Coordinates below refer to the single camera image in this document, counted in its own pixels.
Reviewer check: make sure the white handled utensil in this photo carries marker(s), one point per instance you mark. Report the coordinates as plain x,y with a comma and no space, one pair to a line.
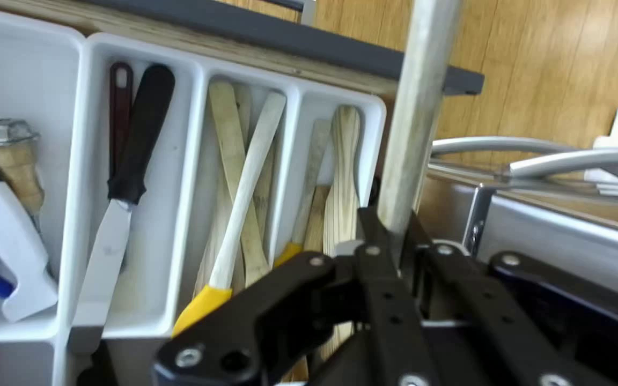
26,257

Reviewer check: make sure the yellow tipped spatula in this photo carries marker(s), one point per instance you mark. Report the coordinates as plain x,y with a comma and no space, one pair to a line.
211,299

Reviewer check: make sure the open wooden kitchen drawer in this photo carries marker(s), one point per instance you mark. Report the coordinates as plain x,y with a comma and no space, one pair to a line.
230,32

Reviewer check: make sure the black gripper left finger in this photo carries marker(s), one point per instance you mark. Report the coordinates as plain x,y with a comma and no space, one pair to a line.
259,332

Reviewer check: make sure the wooden handled opener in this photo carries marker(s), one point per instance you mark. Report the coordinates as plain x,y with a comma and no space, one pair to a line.
17,162

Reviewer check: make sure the white cutlery tray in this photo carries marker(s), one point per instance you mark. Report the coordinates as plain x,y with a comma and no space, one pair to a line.
107,180

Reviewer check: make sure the black handled icing spatula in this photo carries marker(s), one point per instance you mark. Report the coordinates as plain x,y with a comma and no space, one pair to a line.
124,192

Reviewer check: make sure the wooden spoon in tray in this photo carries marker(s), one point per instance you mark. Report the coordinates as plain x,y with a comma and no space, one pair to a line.
342,203

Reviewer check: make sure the wooden spoon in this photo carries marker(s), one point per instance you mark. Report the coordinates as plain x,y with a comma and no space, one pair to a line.
416,101
342,203

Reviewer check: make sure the stainless steel refrigerator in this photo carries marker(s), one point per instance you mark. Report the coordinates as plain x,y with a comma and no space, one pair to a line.
529,195

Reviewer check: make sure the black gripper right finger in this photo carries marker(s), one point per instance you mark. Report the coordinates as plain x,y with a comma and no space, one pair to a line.
539,324

